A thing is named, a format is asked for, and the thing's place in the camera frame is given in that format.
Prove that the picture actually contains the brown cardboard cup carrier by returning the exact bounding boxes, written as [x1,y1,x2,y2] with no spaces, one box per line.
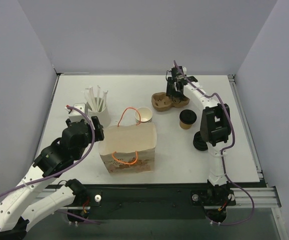
[151,92,190,112]

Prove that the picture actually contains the printed paper takeout bag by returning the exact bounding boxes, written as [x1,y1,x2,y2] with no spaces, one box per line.
[98,107,158,177]

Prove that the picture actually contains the black plastic cup lid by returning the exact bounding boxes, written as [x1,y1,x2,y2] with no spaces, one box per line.
[179,109,197,124]

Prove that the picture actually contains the stack of black lids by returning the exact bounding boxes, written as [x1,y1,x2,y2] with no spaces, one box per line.
[192,131,208,152]

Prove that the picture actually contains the single brown paper cup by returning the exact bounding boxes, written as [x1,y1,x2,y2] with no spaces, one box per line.
[179,120,193,130]

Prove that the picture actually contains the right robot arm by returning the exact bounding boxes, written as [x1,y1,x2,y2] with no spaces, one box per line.
[166,65,235,204]

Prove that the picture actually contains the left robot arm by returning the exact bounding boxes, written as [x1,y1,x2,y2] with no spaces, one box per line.
[0,116,104,240]

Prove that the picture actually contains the white cylindrical straw holder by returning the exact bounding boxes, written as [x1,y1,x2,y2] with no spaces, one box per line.
[85,103,111,128]

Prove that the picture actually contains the white wrapped straw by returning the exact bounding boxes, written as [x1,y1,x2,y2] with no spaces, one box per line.
[100,91,108,112]
[82,88,94,111]
[96,85,101,112]
[87,86,97,112]

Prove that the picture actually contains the stack of brown paper cups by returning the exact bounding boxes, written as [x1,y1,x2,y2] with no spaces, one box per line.
[134,107,153,124]

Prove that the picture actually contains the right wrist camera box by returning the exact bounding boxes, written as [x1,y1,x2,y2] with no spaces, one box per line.
[170,65,188,76]

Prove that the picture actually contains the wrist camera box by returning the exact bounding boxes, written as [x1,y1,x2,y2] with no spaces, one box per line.
[170,65,188,76]
[65,103,87,122]

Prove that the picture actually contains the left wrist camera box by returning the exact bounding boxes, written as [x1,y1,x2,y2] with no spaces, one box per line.
[65,103,87,122]

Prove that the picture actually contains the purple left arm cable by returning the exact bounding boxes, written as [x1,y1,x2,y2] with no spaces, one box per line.
[0,106,105,225]

